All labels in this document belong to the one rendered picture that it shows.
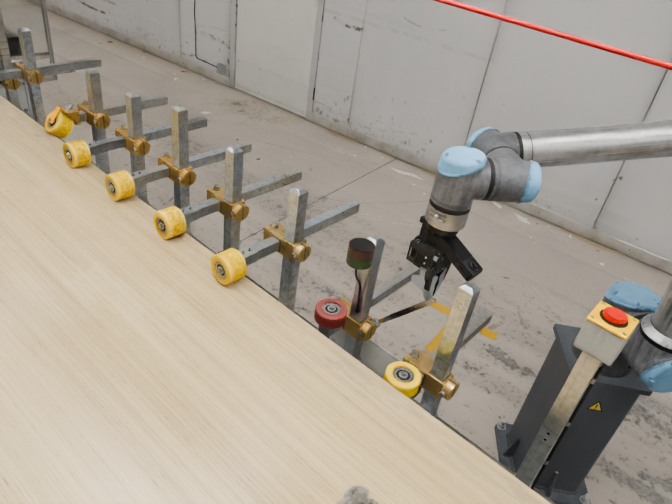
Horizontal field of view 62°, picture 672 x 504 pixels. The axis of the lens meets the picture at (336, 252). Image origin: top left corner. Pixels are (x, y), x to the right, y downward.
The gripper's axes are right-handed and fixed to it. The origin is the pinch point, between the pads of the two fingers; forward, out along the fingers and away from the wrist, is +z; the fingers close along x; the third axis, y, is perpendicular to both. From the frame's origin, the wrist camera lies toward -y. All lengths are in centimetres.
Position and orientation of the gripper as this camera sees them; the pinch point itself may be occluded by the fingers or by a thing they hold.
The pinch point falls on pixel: (430, 296)
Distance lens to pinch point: 135.5
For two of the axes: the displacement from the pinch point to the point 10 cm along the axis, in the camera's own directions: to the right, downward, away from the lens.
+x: -6.6, 3.5, -6.6
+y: -7.4, -4.7, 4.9
